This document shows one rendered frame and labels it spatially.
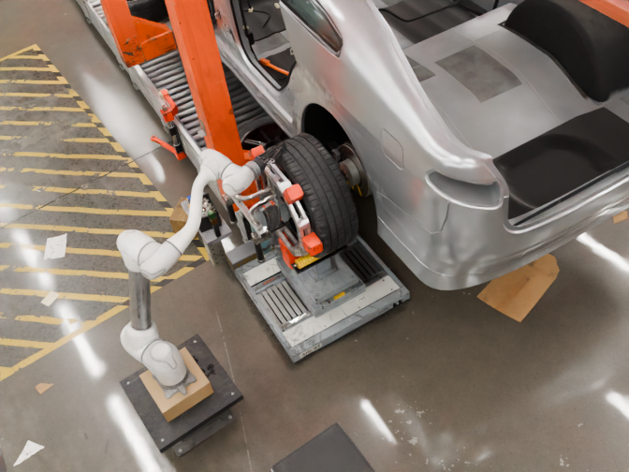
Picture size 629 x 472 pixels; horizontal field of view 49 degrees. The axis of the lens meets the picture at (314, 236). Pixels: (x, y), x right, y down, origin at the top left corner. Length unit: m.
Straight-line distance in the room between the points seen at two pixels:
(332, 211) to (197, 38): 1.07
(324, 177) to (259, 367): 1.29
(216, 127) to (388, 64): 1.16
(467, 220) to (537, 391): 1.40
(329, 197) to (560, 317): 1.66
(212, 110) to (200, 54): 0.34
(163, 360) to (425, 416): 1.45
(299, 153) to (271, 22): 1.96
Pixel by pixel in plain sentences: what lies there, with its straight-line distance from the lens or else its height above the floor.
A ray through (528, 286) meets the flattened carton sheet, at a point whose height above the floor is 0.01.
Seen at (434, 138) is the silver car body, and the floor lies 1.65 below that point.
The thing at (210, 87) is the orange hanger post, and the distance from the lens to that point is 3.68.
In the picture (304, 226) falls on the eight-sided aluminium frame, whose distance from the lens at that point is 3.49.
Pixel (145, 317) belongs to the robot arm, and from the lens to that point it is 3.57.
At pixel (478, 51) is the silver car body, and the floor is 1.05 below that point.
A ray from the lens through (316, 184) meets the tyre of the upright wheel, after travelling 3.46.
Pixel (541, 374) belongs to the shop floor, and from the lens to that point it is 4.13.
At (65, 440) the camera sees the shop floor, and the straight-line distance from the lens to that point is 4.30.
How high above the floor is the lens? 3.50
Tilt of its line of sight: 48 degrees down
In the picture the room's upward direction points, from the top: 9 degrees counter-clockwise
